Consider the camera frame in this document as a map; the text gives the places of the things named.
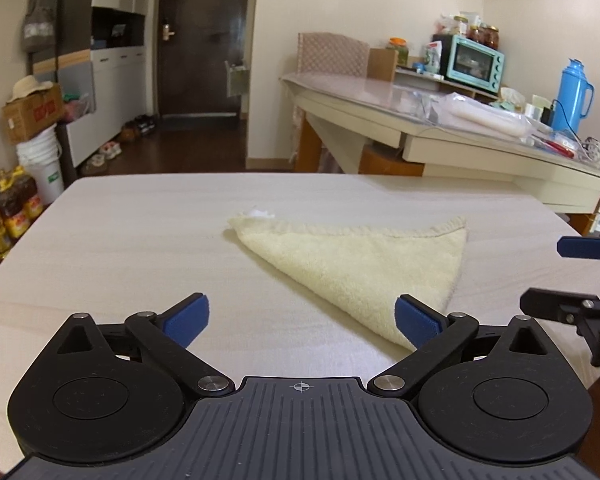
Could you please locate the patterned white mug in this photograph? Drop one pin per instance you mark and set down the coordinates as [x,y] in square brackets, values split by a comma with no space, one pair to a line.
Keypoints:
[597,151]

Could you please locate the cream dining table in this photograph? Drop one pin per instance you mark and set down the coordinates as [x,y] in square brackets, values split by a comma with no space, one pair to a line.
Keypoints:
[460,152]

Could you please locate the white cabinet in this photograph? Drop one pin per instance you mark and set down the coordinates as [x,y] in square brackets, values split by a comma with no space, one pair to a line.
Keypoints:
[120,75]

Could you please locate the grey hanging bag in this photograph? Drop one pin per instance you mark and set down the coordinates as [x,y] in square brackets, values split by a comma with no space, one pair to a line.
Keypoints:
[39,30]

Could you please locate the clear plastic bag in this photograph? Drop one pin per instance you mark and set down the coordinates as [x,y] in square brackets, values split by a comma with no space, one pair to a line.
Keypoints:
[485,117]

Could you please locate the straw hat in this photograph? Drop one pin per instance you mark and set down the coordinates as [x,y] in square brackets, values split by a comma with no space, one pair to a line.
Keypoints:
[25,87]

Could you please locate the group of cooking oil bottles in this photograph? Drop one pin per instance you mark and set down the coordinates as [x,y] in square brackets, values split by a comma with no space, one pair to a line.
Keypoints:
[15,205]

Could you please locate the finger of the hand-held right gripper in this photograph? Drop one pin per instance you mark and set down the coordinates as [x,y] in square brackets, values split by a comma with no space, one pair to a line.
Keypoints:
[550,305]
[585,247]

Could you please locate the brown wooden board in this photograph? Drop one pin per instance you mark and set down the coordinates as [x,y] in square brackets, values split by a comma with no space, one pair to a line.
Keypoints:
[382,65]

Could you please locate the white wall box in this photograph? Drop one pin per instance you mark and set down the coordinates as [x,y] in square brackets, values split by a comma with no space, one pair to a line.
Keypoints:
[236,80]

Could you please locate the pale yellow towel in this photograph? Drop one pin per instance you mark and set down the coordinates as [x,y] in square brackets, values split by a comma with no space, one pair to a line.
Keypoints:
[370,265]

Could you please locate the black power adapter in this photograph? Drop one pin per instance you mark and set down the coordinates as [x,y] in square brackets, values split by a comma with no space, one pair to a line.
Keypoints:
[547,115]

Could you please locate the white green packet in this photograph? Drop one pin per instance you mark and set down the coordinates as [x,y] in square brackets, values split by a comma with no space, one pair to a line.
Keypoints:
[433,57]

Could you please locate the orange lid jar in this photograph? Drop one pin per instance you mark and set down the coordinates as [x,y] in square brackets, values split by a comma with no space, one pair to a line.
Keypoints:
[399,52]

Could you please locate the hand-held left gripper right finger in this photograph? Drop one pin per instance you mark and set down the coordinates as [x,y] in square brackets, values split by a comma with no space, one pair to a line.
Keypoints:
[417,320]

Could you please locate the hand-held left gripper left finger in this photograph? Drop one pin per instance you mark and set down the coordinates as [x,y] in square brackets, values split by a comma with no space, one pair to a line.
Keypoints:
[187,317]

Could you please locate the beige quilted chair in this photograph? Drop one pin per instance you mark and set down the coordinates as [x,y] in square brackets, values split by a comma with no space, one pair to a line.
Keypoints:
[332,55]

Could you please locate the blue thermos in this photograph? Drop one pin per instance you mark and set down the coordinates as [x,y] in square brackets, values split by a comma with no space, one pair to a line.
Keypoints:
[572,97]

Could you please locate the white plastic bucket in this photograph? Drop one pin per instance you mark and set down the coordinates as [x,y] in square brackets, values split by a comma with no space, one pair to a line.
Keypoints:
[42,170]

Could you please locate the wooden tabletop shelf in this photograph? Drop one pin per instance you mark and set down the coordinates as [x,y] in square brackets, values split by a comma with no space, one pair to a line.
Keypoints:
[420,77]

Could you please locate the red pickle jar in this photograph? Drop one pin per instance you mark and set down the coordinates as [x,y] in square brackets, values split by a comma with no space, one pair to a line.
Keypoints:
[475,34]
[491,35]

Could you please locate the dark brown door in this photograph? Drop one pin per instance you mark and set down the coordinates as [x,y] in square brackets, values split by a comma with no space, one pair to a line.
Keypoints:
[205,35]

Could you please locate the grey lower cabinet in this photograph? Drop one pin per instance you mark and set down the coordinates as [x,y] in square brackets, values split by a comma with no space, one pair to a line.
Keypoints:
[75,80]

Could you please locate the teal toaster oven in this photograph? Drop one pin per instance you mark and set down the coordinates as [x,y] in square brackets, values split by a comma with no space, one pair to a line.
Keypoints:
[475,62]

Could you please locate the cardboard box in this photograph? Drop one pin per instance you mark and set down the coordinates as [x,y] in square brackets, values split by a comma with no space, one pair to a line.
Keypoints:
[32,115]

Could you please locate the row of shoes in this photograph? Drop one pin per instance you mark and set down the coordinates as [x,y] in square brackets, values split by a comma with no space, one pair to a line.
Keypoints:
[110,149]

